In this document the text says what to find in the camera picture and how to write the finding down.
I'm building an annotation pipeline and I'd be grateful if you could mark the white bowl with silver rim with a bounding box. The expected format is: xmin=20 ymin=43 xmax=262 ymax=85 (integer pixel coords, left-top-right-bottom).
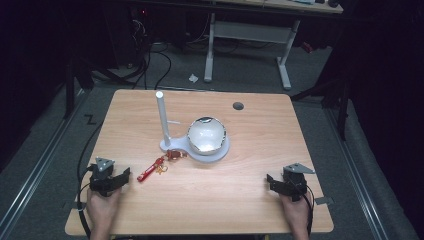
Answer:
xmin=186 ymin=116 xmax=228 ymax=156

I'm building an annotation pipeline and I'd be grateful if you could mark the red keychain with gold rings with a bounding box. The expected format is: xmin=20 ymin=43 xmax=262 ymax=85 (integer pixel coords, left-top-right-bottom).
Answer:
xmin=136 ymin=149 xmax=188 ymax=183

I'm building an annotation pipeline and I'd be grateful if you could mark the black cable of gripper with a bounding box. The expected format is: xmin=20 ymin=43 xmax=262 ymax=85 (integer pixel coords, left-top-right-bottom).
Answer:
xmin=299 ymin=182 xmax=315 ymax=236
xmin=76 ymin=122 xmax=105 ymax=240

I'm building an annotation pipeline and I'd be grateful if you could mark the white-legged wooden desk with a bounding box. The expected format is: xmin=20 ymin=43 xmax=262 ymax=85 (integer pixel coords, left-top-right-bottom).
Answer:
xmin=203 ymin=0 xmax=345 ymax=91

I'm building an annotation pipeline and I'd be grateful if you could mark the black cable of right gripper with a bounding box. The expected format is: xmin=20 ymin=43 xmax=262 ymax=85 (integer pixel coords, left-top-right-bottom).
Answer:
xmin=299 ymin=182 xmax=315 ymax=236

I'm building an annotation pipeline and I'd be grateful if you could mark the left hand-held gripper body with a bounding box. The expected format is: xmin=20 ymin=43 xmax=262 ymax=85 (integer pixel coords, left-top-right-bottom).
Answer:
xmin=87 ymin=156 xmax=116 ymax=198

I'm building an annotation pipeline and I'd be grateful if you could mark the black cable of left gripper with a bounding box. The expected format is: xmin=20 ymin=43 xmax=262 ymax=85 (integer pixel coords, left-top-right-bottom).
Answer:
xmin=76 ymin=122 xmax=105 ymax=240

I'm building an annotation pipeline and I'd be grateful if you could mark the grey metal floor rail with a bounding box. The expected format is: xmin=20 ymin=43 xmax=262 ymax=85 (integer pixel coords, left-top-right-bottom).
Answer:
xmin=324 ymin=108 xmax=391 ymax=240
xmin=0 ymin=89 xmax=90 ymax=234

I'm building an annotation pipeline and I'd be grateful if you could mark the grey table edge bracket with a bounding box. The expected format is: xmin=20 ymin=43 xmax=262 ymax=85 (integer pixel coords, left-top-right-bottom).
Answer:
xmin=314 ymin=196 xmax=335 ymax=206
xmin=70 ymin=199 xmax=88 ymax=212

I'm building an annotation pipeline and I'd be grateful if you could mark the bundle of black floor cables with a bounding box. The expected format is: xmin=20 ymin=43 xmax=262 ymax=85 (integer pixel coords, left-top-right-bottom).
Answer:
xmin=89 ymin=18 xmax=173 ymax=91

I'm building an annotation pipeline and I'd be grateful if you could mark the black metal stand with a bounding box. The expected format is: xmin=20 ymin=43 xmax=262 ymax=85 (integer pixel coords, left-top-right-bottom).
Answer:
xmin=61 ymin=49 xmax=96 ymax=120
xmin=289 ymin=59 xmax=352 ymax=142

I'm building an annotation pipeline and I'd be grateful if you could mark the person's right hand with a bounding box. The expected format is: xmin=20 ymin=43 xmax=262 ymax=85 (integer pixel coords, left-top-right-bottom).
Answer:
xmin=278 ymin=192 xmax=313 ymax=234

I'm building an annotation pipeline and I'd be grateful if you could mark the white stand with pole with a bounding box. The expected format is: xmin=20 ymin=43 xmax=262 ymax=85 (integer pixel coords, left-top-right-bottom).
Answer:
xmin=155 ymin=90 xmax=231 ymax=164

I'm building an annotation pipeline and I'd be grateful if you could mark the person's left hand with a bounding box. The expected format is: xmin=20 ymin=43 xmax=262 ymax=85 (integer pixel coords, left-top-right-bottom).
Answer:
xmin=86 ymin=187 xmax=123 ymax=232

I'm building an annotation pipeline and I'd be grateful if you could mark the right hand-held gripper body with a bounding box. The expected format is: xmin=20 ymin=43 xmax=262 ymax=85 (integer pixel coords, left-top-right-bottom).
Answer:
xmin=281 ymin=162 xmax=316 ymax=203

